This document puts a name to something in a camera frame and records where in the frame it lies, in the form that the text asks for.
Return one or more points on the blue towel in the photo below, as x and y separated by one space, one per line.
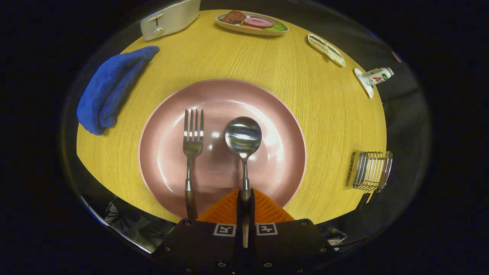
107 88

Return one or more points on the oval plate of toy food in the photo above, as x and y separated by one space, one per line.
252 23

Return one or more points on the white divided snack tray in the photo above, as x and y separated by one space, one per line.
326 49

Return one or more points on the white toaster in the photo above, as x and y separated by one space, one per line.
172 19

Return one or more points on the pink round plate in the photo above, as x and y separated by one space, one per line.
275 152

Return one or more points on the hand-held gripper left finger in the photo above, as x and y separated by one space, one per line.
202 248

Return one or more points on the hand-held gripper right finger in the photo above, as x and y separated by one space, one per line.
286 248

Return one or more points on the small white drink bottle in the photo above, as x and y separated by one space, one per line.
376 76

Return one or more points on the white square coaster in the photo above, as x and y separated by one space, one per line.
366 89

